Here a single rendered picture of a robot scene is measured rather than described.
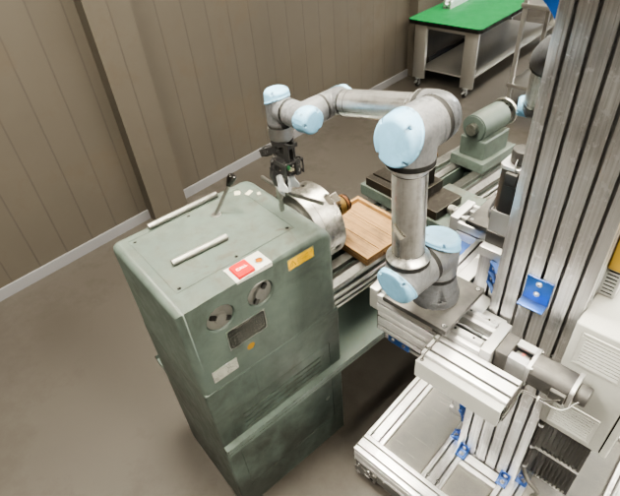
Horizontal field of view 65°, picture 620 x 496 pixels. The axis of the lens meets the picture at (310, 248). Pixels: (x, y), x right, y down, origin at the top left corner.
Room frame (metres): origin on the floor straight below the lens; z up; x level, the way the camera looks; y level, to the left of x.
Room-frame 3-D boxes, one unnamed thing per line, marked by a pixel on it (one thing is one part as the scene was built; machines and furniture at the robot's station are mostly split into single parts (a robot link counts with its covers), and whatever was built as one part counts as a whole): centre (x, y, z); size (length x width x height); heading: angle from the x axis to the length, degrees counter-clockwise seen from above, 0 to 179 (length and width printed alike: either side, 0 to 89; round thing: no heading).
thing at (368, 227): (1.75, -0.25, 0.89); 0.36 x 0.30 x 0.04; 37
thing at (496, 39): (5.90, -2.39, 0.42); 2.30 x 0.91 x 0.85; 133
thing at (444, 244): (1.04, -0.36, 1.33); 0.13 x 0.12 x 0.14; 129
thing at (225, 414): (1.33, 0.30, 0.43); 0.60 x 0.48 x 0.86; 127
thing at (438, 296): (1.05, -0.36, 1.21); 0.15 x 0.15 x 0.10
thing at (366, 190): (1.94, -0.56, 0.90); 0.53 x 0.30 x 0.06; 37
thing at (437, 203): (1.93, -0.51, 0.95); 0.43 x 0.18 x 0.04; 37
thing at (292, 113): (1.29, -0.02, 1.67); 0.11 x 0.11 x 0.08; 39
